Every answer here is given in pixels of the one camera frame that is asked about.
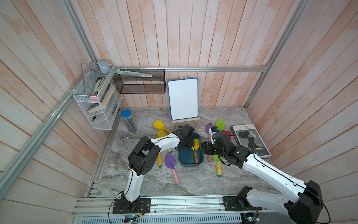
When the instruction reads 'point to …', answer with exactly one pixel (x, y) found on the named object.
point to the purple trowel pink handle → (208, 127)
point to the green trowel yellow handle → (219, 166)
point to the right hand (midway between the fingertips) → (204, 143)
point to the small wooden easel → (175, 122)
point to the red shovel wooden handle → (229, 133)
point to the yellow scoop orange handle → (160, 125)
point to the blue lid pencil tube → (126, 115)
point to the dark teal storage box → (186, 157)
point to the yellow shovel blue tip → (160, 160)
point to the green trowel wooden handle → (220, 123)
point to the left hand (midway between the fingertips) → (191, 145)
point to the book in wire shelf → (96, 107)
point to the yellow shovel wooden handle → (195, 147)
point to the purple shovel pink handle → (170, 161)
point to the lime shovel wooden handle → (209, 158)
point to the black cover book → (248, 136)
